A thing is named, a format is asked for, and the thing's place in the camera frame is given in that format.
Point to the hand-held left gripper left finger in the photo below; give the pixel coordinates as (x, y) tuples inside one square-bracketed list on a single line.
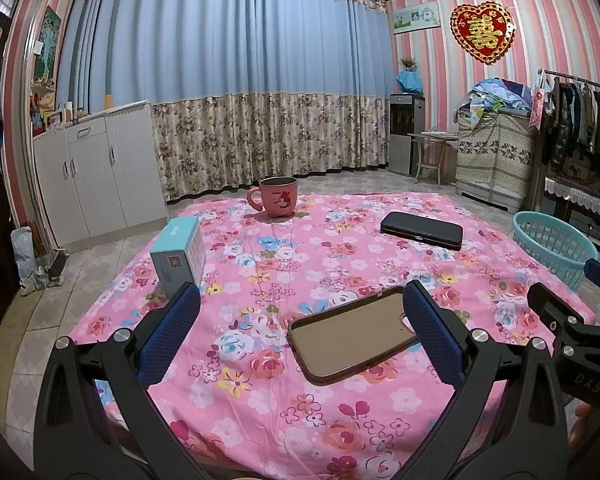
[(172, 330)]

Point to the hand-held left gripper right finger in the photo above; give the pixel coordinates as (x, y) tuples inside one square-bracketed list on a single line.
[(432, 330)]

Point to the teal plastic basket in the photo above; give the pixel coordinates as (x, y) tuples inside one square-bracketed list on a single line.
[(565, 270)]

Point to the person's right hand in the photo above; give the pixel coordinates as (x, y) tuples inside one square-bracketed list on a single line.
[(582, 425)]

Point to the low dark cabinet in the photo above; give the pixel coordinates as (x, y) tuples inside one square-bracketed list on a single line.
[(585, 227)]

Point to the light blue box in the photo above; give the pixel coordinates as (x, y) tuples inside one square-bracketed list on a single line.
[(177, 255)]

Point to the phone in brown case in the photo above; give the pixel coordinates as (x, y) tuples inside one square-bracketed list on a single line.
[(350, 335)]

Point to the white lace cloth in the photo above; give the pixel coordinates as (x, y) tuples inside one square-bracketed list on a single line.
[(580, 195)]

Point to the black zip case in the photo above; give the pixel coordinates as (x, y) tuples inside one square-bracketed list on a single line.
[(420, 230)]

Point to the pink floral blanket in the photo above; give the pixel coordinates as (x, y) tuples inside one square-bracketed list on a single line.
[(280, 270)]

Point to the grey dustpan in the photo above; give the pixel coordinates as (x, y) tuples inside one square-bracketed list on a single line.
[(57, 265)]

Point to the row of hanging clothes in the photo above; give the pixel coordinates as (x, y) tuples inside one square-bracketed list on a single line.
[(595, 125)]

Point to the cloth covered cabinet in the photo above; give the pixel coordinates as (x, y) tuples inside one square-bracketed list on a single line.
[(495, 160)]

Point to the white plastic bag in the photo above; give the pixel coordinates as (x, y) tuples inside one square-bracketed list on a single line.
[(27, 260)]

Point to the pink cup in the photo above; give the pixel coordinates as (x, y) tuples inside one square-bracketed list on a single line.
[(277, 200)]

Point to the white cabinet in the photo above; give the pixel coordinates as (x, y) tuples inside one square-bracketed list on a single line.
[(105, 175)]

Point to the pink hanging bag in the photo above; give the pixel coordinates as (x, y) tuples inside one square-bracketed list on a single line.
[(537, 107)]

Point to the small folding table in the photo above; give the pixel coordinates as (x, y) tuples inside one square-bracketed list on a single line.
[(432, 135)]

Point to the metal clothes rack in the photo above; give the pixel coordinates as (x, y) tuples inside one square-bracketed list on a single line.
[(580, 80)]

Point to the grey water dispenser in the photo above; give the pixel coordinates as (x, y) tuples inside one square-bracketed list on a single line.
[(402, 125)]

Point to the pile of folded bedding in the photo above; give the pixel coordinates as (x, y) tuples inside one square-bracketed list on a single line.
[(495, 92)]

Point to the small wooden board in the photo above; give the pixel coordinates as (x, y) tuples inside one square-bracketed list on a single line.
[(109, 101)]

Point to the blue cloth cover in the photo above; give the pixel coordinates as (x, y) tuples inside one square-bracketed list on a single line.
[(410, 82)]

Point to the small potted plant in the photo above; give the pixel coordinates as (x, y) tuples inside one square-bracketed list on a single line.
[(408, 64)]

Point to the blue floral curtain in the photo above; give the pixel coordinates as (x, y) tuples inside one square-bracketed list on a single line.
[(230, 50)]

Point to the small picture frame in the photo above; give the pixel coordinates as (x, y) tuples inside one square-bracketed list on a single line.
[(54, 119)]

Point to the red heart wall decoration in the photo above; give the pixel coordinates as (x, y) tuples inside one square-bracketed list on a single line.
[(482, 32)]

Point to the green wall poster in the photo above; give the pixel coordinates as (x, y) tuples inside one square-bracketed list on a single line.
[(47, 45)]

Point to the landscape wall picture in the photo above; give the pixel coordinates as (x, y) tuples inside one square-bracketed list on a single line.
[(416, 17)]

